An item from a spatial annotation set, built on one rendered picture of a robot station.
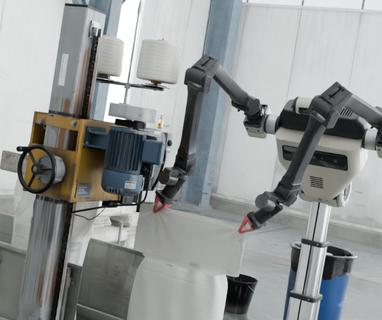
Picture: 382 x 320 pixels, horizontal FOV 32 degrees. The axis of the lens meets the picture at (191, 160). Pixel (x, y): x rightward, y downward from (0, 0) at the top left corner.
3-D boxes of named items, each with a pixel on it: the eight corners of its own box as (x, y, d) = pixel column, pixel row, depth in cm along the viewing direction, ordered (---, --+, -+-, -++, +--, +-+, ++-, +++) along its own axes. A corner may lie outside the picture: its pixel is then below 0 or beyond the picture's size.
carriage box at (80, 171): (121, 200, 276) (133, 126, 275) (69, 203, 247) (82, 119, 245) (75, 190, 288) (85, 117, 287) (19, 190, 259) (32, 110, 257)
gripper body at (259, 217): (245, 214, 258) (259, 203, 256) (255, 213, 267) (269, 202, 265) (254, 228, 256) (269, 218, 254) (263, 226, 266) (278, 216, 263)
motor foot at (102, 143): (120, 153, 256) (124, 131, 256) (102, 152, 246) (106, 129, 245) (101, 149, 261) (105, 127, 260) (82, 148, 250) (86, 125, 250)
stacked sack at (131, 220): (165, 226, 651) (168, 211, 650) (126, 230, 592) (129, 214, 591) (129, 217, 672) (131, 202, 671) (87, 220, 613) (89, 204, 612)
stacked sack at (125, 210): (135, 217, 596) (138, 201, 596) (90, 221, 538) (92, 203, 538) (98, 207, 617) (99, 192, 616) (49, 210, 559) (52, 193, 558)
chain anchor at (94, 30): (102, 40, 254) (105, 23, 253) (94, 37, 249) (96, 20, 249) (96, 39, 255) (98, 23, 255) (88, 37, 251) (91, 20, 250)
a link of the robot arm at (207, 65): (219, 54, 256) (200, 46, 261) (201, 84, 255) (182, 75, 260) (262, 103, 292) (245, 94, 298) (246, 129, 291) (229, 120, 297)
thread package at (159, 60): (184, 88, 268) (191, 46, 267) (162, 83, 253) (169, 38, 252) (149, 84, 276) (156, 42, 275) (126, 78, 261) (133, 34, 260)
